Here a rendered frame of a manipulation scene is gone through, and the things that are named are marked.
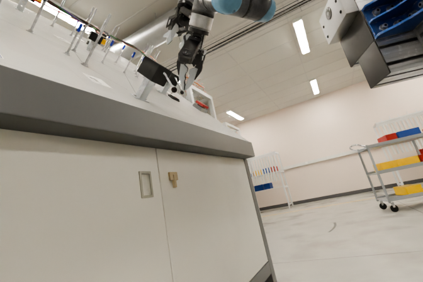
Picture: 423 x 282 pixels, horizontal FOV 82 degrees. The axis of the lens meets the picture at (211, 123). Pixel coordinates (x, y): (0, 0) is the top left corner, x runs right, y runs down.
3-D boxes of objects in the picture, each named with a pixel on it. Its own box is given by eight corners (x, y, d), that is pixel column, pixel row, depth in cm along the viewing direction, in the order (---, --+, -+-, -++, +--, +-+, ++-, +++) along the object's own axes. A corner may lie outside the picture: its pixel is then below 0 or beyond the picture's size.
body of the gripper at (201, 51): (203, 66, 90) (212, 33, 85) (199, 68, 82) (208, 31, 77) (184, 60, 90) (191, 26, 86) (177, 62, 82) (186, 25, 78)
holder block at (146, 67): (155, 114, 54) (177, 75, 52) (125, 90, 60) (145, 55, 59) (168, 118, 58) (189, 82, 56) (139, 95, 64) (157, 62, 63)
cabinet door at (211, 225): (270, 260, 91) (245, 158, 103) (187, 354, 44) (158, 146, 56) (263, 261, 92) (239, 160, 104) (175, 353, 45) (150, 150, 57)
